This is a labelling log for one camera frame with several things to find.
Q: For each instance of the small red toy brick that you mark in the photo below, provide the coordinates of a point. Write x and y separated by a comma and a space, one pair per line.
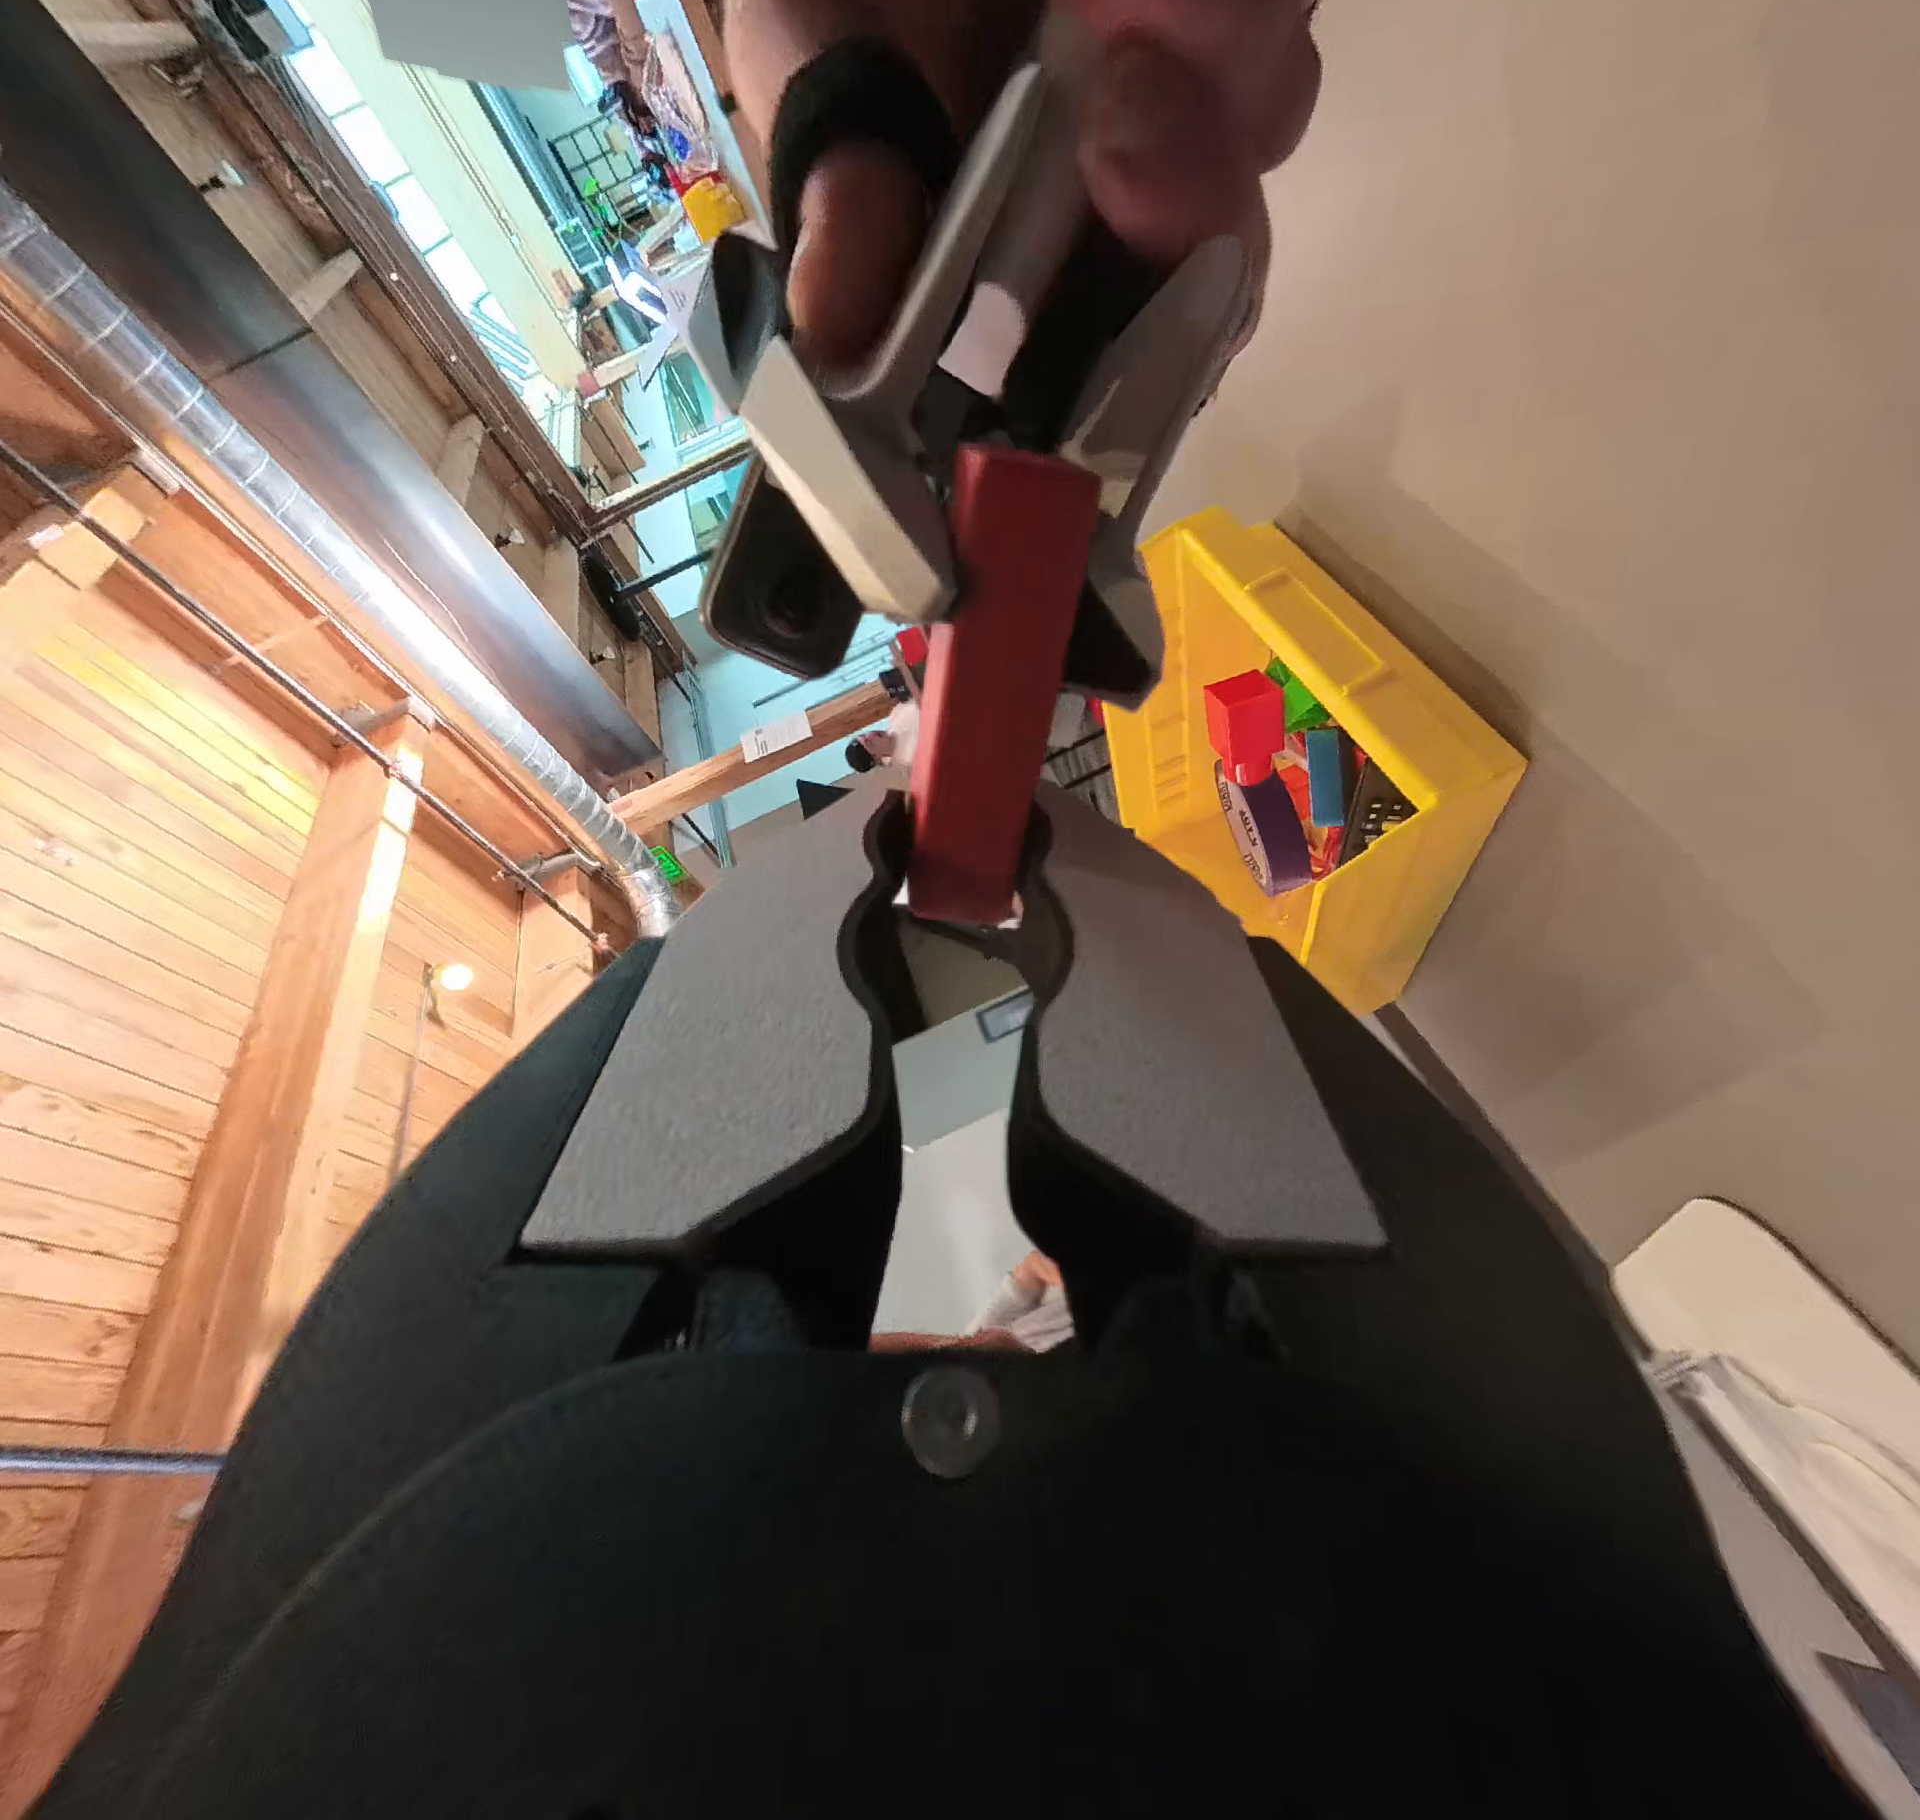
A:
1242, 727

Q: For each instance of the purple tape roll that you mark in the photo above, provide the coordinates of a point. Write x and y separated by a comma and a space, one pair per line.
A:
1282, 824

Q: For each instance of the silver ventilation duct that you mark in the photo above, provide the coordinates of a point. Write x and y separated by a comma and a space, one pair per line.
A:
301, 470

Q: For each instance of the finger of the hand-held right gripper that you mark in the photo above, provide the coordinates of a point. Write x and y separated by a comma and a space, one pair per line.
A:
1177, 381
856, 487

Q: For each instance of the red toy block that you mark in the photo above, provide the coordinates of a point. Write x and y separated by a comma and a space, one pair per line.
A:
997, 650

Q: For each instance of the green toy block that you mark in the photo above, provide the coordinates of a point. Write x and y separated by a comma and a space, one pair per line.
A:
1303, 697

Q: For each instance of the yellow plastic bin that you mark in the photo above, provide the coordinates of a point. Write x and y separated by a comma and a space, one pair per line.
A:
1411, 770

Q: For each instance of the wooden post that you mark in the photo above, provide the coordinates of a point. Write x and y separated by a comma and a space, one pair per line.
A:
240, 1220

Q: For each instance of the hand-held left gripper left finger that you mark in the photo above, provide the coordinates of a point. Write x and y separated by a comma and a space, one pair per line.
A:
706, 1087

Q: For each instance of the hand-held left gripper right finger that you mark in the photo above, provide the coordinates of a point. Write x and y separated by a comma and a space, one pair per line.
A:
1216, 1087

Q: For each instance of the person's right hand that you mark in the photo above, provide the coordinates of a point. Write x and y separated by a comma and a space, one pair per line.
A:
1201, 20

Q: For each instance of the wooden beam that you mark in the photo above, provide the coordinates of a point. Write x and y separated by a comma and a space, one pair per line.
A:
750, 763

